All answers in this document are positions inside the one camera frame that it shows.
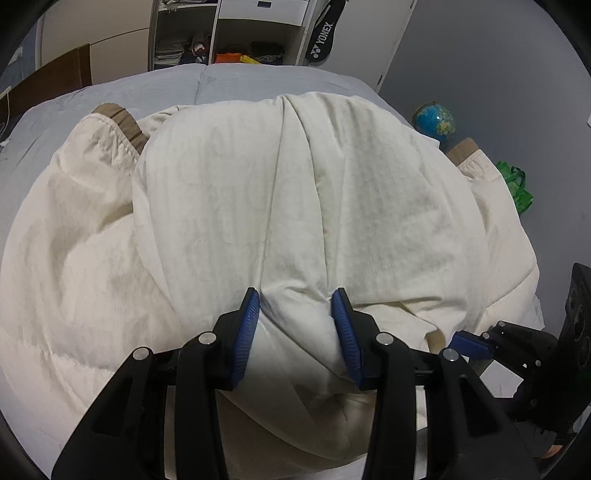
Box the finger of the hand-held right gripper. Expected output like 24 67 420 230
450 320 561 371

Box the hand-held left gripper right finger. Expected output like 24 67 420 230
330 287 541 480

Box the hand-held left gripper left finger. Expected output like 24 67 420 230
51 287 262 480

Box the white hooded puffer jacket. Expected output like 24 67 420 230
0 92 542 462

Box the stack of folded clothes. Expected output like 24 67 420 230
154 39 186 71

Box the green shopping bag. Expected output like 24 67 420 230
496 159 534 214

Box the blue globe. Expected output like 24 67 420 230
412 102 457 145

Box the white door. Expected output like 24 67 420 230
373 0 419 92

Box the black racket bag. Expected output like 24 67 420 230
302 0 347 64

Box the white wardrobe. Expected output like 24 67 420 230
37 0 324 88

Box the brown wooden headboard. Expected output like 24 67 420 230
9 44 91 117

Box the white drawer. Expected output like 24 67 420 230
217 0 309 22

